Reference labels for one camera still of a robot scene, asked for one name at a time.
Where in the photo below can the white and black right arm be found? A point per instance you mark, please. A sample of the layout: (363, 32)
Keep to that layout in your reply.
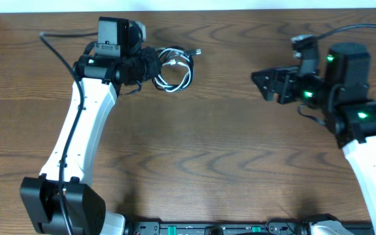
(342, 96)

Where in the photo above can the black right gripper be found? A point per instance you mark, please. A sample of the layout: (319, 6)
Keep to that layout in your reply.
(286, 76)

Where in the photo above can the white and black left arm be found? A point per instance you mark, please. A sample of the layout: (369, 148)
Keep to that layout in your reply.
(60, 200)

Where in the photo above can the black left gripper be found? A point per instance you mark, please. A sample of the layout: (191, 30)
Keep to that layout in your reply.
(149, 64)

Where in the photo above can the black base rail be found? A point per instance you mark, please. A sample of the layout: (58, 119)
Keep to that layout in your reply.
(315, 224)

